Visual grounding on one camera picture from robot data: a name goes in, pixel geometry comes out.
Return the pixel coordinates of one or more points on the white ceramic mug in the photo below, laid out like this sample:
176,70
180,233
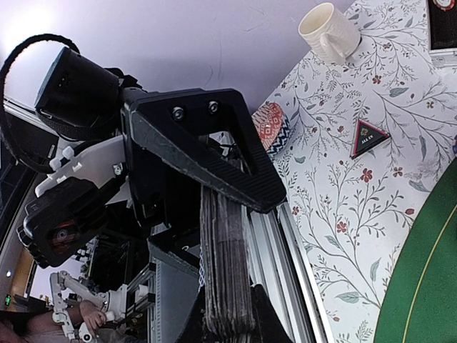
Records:
330,34

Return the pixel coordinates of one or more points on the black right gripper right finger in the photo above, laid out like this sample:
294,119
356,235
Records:
268,326

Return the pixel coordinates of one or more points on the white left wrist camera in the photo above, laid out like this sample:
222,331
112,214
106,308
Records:
70,207

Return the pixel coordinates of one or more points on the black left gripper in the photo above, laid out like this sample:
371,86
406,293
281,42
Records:
166,157

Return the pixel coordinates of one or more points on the left poker chip stack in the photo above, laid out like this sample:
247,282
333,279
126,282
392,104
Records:
444,5

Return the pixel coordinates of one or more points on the aluminium poker chip case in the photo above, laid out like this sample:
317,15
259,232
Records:
442,36

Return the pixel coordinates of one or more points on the person in background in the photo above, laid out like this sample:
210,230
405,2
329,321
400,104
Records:
16,326

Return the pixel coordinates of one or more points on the aluminium front rail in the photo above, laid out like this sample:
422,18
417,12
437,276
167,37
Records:
278,261

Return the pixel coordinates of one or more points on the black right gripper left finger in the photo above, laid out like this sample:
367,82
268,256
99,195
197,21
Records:
193,331

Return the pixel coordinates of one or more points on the black triangular card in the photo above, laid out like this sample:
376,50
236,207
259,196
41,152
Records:
366,137

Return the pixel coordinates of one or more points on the red patterned bowl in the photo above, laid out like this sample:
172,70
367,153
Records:
272,126

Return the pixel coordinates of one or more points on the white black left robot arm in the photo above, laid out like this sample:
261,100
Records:
82,100

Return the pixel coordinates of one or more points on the round green poker mat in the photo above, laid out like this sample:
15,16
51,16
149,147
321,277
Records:
420,302

